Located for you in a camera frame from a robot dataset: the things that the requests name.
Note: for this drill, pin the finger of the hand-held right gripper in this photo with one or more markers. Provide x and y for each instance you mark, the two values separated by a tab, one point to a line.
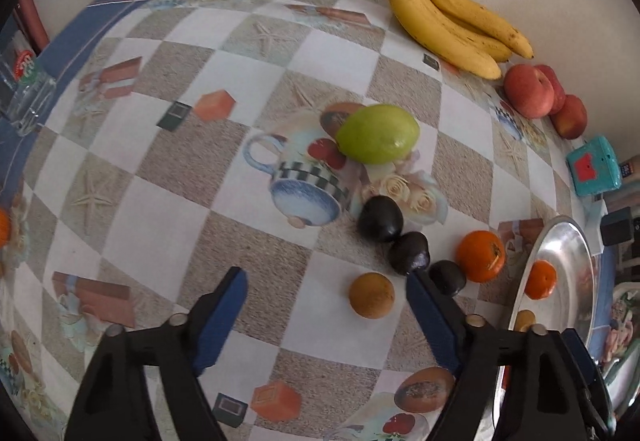
579	352

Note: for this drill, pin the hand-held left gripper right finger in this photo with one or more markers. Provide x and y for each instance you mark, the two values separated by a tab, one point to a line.
432	321

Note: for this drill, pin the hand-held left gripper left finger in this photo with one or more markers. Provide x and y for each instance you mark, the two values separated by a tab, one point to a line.
225	316

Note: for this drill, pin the dark purple plum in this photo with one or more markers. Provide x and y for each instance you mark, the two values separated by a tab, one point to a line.
448	277
381	218
409	253

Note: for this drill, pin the small brown round fruit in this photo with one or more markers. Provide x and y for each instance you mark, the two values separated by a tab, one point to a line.
525	320
371	295

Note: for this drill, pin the orange mandarin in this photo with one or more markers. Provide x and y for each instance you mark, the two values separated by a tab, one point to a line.
541	279
4	227
481	256

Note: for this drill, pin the round stainless steel plate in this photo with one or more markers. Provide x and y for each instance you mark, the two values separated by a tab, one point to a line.
570	251

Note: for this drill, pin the green mango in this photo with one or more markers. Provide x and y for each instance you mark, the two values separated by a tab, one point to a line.
377	133

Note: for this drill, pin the black power adapter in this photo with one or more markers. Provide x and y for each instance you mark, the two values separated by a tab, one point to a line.
616	226

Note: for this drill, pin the teal plastic toy box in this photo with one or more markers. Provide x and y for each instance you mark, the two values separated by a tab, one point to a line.
595	166

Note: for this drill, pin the stainless steel kettle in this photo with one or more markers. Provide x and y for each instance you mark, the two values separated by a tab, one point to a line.
629	168

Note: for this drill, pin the right red peach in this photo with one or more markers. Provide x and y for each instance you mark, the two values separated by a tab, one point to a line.
570	118

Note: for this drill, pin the red peach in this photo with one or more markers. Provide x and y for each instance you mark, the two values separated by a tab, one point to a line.
570	118
527	91

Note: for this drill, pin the front red peach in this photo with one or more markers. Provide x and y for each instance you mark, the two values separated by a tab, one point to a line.
527	91

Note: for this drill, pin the red apple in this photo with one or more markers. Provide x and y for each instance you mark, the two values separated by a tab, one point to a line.
559	93

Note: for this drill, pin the clear glass mug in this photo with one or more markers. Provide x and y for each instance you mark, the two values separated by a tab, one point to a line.
30	101

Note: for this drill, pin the yellow banana bunch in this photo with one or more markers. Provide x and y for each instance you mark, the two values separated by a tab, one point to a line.
435	21

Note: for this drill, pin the reddish brown chair frame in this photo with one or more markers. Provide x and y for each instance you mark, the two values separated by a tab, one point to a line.
32	21

